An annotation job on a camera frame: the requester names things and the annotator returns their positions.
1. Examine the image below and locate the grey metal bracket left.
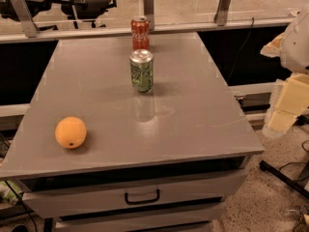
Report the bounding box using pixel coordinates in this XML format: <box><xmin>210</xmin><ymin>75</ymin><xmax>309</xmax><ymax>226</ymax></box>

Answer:
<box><xmin>10</xmin><ymin>0</ymin><xmax>39</xmax><ymax>38</ymax></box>

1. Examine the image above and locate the black office chair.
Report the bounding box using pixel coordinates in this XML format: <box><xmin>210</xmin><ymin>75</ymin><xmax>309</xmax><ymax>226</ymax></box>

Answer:
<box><xmin>0</xmin><ymin>0</ymin><xmax>119</xmax><ymax>30</ymax></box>

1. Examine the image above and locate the grey metal bracket middle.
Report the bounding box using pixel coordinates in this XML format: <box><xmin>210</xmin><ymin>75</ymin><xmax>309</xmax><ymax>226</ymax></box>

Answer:
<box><xmin>143</xmin><ymin>0</ymin><xmax>155</xmax><ymax>30</ymax></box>

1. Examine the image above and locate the orange fruit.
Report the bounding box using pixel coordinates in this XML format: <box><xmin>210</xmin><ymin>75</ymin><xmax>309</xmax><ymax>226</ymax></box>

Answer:
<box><xmin>55</xmin><ymin>117</ymin><xmax>87</xmax><ymax>149</ymax></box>

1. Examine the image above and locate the black drawer handle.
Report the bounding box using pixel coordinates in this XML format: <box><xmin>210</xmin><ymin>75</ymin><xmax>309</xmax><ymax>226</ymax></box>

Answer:
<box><xmin>125</xmin><ymin>188</ymin><xmax>160</xmax><ymax>206</ymax></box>

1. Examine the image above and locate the black stand leg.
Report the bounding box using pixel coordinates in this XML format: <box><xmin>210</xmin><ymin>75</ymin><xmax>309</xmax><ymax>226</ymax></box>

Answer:
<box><xmin>260</xmin><ymin>160</ymin><xmax>309</xmax><ymax>199</ymax></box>

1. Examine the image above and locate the grey metal bracket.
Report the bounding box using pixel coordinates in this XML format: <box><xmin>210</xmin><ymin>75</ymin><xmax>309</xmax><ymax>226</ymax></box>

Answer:
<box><xmin>143</xmin><ymin>0</ymin><xmax>155</xmax><ymax>30</ymax></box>
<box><xmin>10</xmin><ymin>0</ymin><xmax>39</xmax><ymax>38</ymax></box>
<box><xmin>214</xmin><ymin>0</ymin><xmax>231</xmax><ymax>26</ymax></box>

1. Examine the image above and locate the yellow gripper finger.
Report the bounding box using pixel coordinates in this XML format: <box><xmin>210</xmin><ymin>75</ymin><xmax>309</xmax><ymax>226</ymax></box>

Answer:
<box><xmin>260</xmin><ymin>33</ymin><xmax>284</xmax><ymax>58</ymax></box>
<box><xmin>267</xmin><ymin>73</ymin><xmax>309</xmax><ymax>133</ymax></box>

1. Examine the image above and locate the grey metal bracket right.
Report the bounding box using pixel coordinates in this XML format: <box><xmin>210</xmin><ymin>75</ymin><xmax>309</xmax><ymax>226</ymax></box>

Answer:
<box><xmin>214</xmin><ymin>0</ymin><xmax>231</xmax><ymax>26</ymax></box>

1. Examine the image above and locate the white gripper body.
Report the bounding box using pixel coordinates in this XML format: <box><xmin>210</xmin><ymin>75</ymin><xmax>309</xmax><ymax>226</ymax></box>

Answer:
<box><xmin>280</xmin><ymin>5</ymin><xmax>309</xmax><ymax>74</ymax></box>

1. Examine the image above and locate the green soda can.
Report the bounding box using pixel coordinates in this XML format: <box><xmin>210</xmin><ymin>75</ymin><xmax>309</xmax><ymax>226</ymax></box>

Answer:
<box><xmin>129</xmin><ymin>49</ymin><xmax>154</xmax><ymax>93</ymax></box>

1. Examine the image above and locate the grey drawer cabinet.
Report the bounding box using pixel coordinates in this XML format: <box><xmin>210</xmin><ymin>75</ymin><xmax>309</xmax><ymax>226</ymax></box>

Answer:
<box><xmin>1</xmin><ymin>33</ymin><xmax>263</xmax><ymax>232</ymax></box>

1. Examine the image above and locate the black cable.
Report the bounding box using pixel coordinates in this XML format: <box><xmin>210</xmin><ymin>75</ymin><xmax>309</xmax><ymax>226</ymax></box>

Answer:
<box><xmin>226</xmin><ymin>16</ymin><xmax>256</xmax><ymax>84</ymax></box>

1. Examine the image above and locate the red coke can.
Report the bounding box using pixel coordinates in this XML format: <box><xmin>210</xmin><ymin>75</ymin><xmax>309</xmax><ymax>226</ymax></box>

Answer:
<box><xmin>130</xmin><ymin>16</ymin><xmax>150</xmax><ymax>50</ymax></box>

